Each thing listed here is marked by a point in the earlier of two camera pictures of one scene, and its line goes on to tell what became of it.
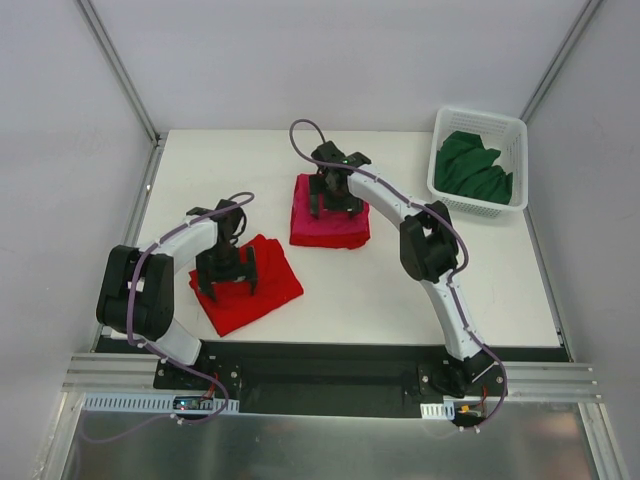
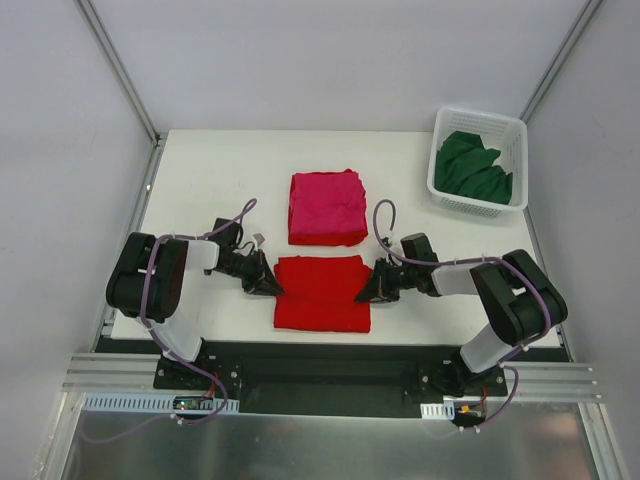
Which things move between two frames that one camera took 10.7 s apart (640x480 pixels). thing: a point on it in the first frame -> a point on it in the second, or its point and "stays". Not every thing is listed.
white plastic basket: x=478 y=163 stays
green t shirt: x=463 y=166 stays
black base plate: x=390 y=380 stays
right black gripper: x=336 y=198 -> x=381 y=282
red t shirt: x=235 y=305 -> x=320 y=293
